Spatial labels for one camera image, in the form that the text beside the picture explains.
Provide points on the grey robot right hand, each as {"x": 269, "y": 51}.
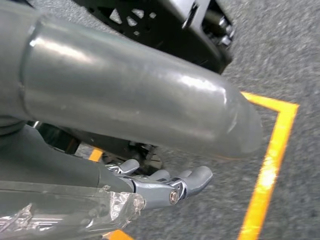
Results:
{"x": 124, "y": 92}

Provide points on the yellow floor tape outline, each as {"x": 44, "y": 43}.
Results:
{"x": 269, "y": 172}

